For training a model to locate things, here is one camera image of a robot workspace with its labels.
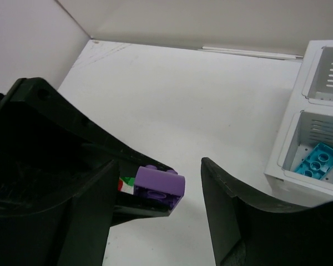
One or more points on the white slotted container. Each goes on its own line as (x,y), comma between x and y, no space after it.
(308,120)

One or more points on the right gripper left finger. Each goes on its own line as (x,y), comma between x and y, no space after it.
(68,227)

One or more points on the green square lego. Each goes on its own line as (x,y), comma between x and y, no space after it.
(127,184)

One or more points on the large red lego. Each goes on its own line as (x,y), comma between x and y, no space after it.
(120,184)

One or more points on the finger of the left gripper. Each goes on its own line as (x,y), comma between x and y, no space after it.
(47,144)
(130,207)

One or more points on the long teal lego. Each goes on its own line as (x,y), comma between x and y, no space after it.
(317,163)

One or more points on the purple arched lego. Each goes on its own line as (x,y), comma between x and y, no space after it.
(166,187)

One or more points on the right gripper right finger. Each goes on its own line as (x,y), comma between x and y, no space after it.
(249,227)

